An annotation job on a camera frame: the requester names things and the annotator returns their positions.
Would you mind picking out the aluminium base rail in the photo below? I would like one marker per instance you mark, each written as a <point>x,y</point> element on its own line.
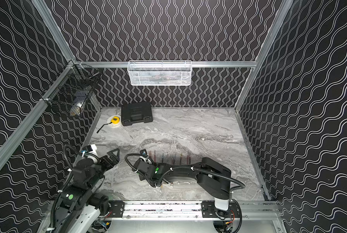
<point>193,211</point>

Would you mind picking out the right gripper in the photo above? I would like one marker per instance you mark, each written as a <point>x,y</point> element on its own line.
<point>153,165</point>

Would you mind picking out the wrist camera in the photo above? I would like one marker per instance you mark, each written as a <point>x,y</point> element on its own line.
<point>144,153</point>
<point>92,149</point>

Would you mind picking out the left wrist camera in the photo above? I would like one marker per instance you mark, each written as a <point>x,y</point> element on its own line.
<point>92,149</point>

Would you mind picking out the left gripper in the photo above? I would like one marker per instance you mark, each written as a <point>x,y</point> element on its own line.
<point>108,158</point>

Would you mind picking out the black wire wall basket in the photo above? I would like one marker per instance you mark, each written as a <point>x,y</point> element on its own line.
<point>72,94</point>

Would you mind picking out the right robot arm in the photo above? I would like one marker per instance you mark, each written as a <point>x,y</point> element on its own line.
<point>210,175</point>

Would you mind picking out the white mesh wall basket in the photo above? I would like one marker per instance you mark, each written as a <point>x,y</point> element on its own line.
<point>160,72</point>

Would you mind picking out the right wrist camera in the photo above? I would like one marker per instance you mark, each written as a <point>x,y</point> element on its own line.
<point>144,153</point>

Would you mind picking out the yellow tape measure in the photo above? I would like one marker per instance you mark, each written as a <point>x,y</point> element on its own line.
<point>113,122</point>

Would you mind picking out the black plastic tool case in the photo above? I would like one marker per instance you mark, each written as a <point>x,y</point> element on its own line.
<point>136,113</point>

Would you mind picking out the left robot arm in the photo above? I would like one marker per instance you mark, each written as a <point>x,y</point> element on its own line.
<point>79,207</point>

